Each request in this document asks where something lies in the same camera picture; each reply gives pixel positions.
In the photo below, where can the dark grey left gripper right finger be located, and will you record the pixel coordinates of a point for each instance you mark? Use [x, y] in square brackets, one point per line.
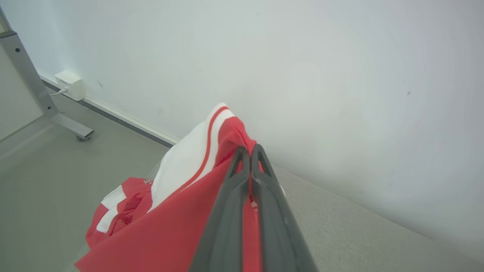
[278, 226]

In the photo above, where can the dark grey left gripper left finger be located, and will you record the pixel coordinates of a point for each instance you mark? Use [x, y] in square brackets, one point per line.
[223, 226]

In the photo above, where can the red jersey with white sleeves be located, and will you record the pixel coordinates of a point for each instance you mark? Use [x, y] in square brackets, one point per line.
[170, 234]

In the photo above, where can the white and dark baseboard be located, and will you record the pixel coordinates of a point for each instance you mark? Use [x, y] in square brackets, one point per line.
[121, 117]

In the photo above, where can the white wall socket box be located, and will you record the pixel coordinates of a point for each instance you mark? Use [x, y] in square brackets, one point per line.
[72, 85]

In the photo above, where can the grey metal stand frame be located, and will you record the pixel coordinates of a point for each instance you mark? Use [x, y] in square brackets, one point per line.
[30, 75]

